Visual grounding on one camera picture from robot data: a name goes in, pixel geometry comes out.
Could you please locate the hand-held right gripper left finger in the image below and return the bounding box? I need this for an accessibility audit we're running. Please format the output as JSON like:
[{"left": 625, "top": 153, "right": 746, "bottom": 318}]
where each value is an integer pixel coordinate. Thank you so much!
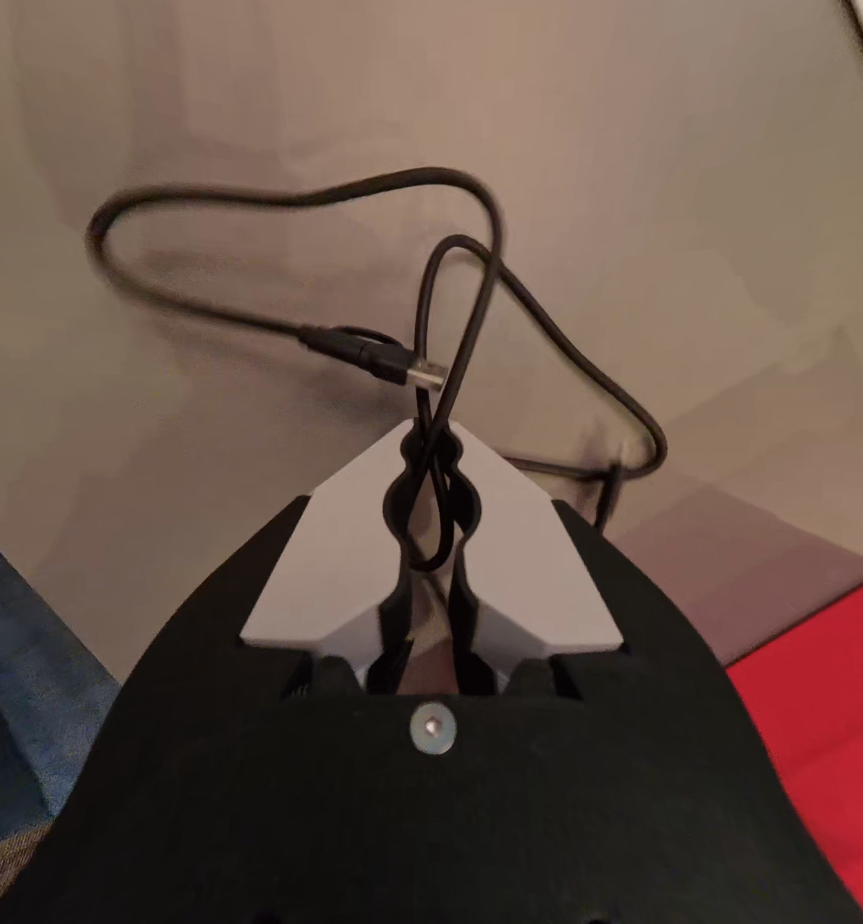
[{"left": 241, "top": 419, "right": 424, "bottom": 687}]

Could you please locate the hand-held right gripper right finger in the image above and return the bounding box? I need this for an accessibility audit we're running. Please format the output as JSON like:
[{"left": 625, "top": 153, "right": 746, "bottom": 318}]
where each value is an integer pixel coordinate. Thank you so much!
[{"left": 437, "top": 421, "right": 625, "bottom": 690}]

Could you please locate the black smooth usb-c cable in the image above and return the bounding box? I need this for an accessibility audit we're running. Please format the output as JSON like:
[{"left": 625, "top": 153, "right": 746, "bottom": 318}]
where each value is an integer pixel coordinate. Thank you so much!
[{"left": 85, "top": 167, "right": 669, "bottom": 575}]

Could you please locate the red plastic bin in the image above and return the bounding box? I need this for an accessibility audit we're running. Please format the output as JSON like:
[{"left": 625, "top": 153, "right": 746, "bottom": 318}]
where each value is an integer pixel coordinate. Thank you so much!
[{"left": 723, "top": 570, "right": 863, "bottom": 924}]

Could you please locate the person's jeans leg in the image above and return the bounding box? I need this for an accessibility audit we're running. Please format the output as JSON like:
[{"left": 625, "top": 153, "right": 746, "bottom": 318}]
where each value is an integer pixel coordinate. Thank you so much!
[{"left": 0, "top": 520, "right": 122, "bottom": 867}]

